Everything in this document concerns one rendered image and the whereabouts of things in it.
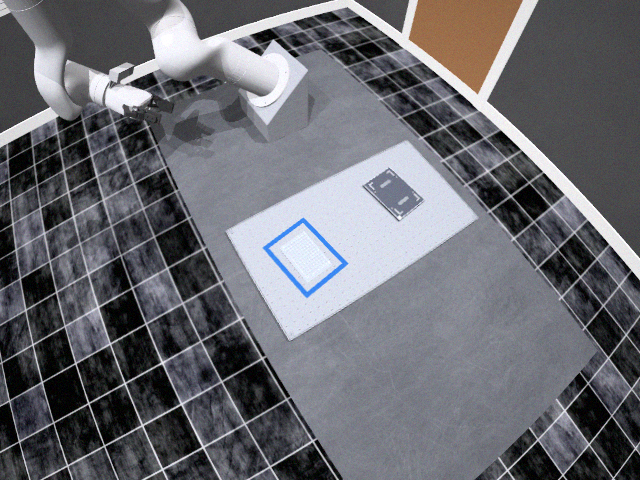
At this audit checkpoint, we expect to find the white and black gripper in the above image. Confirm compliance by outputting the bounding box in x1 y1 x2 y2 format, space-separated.
105 81 174 125

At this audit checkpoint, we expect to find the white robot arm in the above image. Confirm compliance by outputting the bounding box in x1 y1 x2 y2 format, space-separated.
2 0 290 121

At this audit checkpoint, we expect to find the blue tape outline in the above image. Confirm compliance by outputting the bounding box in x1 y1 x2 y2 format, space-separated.
263 217 348 298

